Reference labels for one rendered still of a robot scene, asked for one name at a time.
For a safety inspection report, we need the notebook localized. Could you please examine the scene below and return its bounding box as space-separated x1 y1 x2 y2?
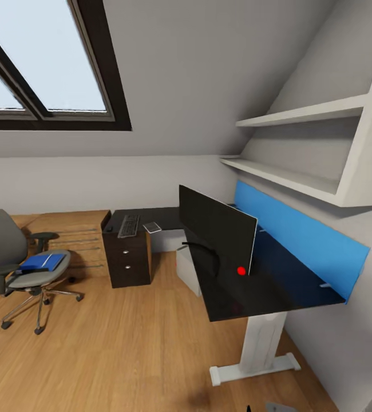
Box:
143 222 161 233

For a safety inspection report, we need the monitor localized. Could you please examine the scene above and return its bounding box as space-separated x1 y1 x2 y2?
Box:
179 184 258 276

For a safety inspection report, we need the folder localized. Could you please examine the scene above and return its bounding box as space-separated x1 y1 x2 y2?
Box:
15 253 64 274

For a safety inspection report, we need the swivel chair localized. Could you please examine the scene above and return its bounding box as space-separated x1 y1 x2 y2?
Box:
0 209 82 335

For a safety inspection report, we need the keyboard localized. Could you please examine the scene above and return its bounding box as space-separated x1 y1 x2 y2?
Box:
118 214 140 238

